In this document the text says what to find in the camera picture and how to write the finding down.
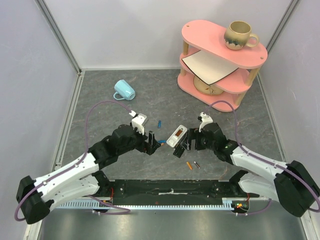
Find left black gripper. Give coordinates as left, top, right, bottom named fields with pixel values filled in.
left=118, top=124, right=161, bottom=156

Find white remote blue batteries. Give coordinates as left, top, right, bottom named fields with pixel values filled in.
left=166, top=125, right=188, bottom=148

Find black battery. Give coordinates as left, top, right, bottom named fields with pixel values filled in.
left=193, top=161, right=201, bottom=169

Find light blue mug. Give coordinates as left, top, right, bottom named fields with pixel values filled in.
left=113, top=79, right=136, bottom=101

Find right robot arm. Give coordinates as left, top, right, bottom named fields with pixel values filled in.
left=180, top=123, right=320, bottom=217

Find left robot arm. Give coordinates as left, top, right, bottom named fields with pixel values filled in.
left=14, top=124, right=161, bottom=225

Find beige bowl on shelf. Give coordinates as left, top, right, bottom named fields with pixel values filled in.
left=193, top=76, right=224, bottom=96

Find white square plate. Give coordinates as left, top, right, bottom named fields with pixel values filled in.
left=182, top=50, right=238, bottom=85

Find pink three-tier shelf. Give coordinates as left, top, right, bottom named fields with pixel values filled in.
left=177, top=20, right=268, bottom=112

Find beige ceramic mug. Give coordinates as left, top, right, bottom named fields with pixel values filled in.
left=223, top=20, right=260, bottom=51

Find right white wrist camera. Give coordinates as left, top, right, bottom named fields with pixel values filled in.
left=197, top=112, right=213, bottom=132

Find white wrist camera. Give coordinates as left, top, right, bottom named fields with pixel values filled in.
left=197, top=112, right=213, bottom=132
left=129, top=110, right=148, bottom=135

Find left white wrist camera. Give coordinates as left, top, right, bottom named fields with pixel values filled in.
left=129, top=110, right=148, bottom=135

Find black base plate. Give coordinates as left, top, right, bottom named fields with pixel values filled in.
left=95, top=179, right=247, bottom=207

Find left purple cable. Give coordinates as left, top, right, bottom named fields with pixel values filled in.
left=14, top=100, right=136, bottom=222

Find grey cable duct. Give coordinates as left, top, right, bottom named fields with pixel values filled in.
left=56, top=198, right=249, bottom=211

